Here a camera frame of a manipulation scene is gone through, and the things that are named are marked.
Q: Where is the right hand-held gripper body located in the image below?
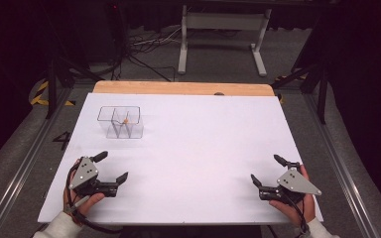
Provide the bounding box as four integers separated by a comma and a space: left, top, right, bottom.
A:
258, 168, 322, 205

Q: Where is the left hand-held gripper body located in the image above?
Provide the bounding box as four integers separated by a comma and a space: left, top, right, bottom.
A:
68, 157, 118, 197

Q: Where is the clear plastic compartment organizer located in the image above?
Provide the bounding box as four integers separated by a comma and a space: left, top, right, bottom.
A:
96, 105, 145, 140

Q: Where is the person's left hand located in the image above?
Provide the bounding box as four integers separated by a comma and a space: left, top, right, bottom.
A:
63, 158, 106, 217

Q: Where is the person's right hand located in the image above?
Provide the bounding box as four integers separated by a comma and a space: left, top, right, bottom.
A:
269, 194, 316, 227

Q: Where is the black floor tape mark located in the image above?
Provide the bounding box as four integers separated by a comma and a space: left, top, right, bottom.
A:
53, 131, 72, 152

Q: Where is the white table cover board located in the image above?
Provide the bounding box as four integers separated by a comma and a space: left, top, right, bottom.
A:
37, 92, 323, 226

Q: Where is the black tripod stand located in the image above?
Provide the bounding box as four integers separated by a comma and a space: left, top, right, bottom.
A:
271, 62, 328, 125
44, 56, 105, 120

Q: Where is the yellow black floor tape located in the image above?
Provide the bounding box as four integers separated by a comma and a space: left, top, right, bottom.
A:
29, 80, 77, 107

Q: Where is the dark equipment with red light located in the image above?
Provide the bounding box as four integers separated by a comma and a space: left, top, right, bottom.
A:
104, 0, 131, 63

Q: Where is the white metal stand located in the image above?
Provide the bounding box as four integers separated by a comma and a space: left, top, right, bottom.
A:
178, 4, 273, 77

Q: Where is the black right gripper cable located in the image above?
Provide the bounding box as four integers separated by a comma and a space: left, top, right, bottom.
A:
286, 192, 312, 238

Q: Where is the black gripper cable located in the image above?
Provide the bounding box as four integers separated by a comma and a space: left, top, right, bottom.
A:
286, 192, 312, 238
63, 165, 123, 235

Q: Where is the aluminium floor rail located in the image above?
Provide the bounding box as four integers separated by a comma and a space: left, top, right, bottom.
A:
302, 92, 381, 238
0, 87, 74, 238

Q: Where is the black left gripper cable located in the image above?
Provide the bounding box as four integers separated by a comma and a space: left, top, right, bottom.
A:
63, 165, 123, 235

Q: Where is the bundle of floor cables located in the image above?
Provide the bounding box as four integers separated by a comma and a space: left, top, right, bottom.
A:
125, 26, 184, 82

